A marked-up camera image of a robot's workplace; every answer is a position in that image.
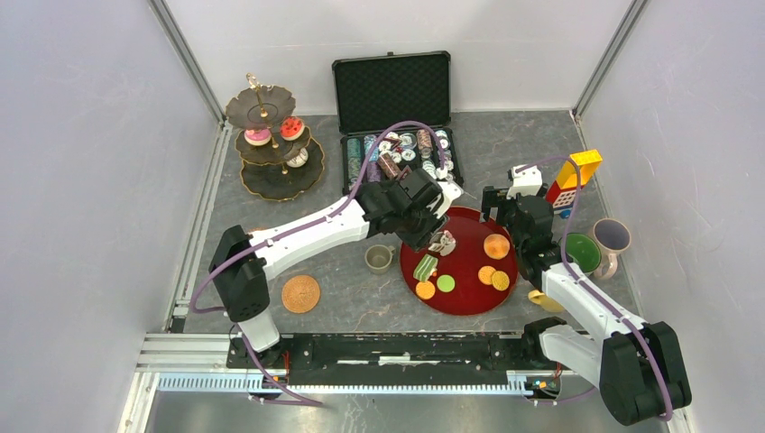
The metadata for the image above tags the orange peach bun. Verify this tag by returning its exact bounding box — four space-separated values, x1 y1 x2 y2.
483 234 511 260

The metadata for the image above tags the chocolate cake slice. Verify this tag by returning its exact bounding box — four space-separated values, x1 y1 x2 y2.
428 230 457 256

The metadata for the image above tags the white rectangular pastry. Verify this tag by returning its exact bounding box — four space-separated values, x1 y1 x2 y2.
412 253 438 282

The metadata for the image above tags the white striped donut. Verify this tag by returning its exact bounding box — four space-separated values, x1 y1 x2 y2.
286 147 309 168

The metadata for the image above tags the red frosted donut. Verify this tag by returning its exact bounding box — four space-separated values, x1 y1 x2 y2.
280 116 306 142

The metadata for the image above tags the pink frosted donut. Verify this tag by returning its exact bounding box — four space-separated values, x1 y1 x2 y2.
244 129 272 147

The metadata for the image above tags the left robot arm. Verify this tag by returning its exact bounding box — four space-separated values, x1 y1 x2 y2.
208 169 463 368

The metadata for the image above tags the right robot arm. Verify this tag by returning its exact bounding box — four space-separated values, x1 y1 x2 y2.
481 187 692 426

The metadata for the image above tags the toy block tower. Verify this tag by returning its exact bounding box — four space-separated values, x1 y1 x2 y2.
545 150 603 219

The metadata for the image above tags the green bowl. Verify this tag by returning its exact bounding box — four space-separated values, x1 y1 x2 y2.
566 233 602 274

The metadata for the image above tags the orange waffle biscuit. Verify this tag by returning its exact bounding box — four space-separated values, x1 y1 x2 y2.
490 271 511 291

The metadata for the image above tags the small grey-green cup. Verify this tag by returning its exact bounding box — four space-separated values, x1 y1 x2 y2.
364 244 396 274

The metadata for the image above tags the orange round biscuit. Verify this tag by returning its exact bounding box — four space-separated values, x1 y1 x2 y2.
477 266 496 286

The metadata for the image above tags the red round tray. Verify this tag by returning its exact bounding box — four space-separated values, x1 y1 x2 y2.
400 207 519 316

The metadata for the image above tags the yellow cup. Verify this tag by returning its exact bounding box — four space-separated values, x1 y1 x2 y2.
527 290 566 313

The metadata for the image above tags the beige purple mug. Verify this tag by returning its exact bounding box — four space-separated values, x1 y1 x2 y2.
590 218 631 280

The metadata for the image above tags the black poker chip case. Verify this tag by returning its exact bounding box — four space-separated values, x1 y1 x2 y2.
332 51 465 195

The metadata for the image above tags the green macaron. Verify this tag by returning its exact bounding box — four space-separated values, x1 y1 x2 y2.
436 274 456 293

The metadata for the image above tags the yellow round cookie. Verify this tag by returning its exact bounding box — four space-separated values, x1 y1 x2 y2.
415 281 437 300

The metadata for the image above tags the three-tier dessert stand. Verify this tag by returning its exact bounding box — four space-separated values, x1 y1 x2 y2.
225 72 325 202

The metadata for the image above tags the woven coaster front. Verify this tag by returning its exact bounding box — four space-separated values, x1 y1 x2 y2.
281 275 321 314

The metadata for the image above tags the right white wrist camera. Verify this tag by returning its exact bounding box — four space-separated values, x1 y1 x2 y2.
506 165 543 199

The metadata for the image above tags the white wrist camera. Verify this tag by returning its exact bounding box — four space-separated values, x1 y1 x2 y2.
506 165 543 199
434 180 464 217

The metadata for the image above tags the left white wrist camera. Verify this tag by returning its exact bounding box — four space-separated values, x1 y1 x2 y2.
434 180 464 217

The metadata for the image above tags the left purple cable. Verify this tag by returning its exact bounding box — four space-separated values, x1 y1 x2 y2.
189 120 449 409

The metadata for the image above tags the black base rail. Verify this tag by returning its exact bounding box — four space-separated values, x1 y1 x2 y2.
226 331 557 392

